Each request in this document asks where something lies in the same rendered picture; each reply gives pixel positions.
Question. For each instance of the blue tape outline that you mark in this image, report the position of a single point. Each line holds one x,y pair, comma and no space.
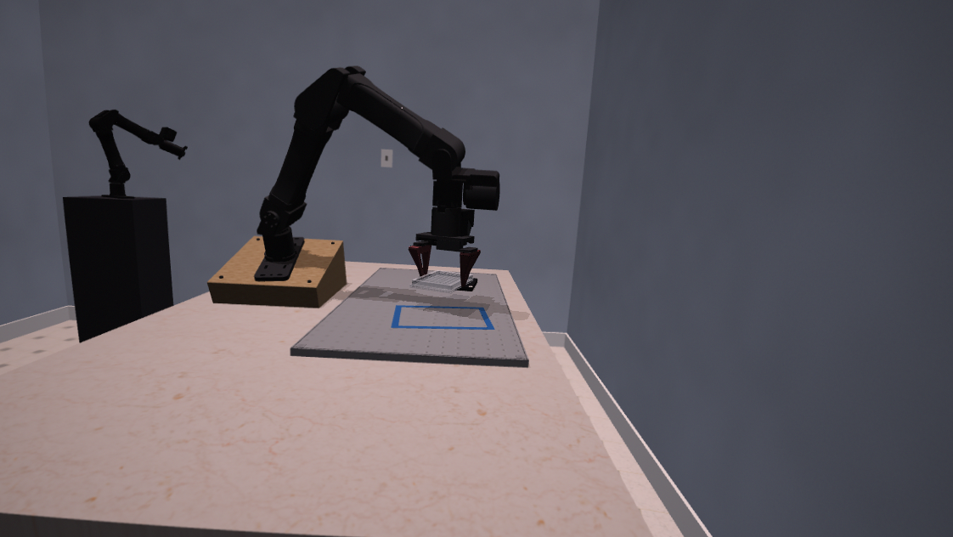
397,313

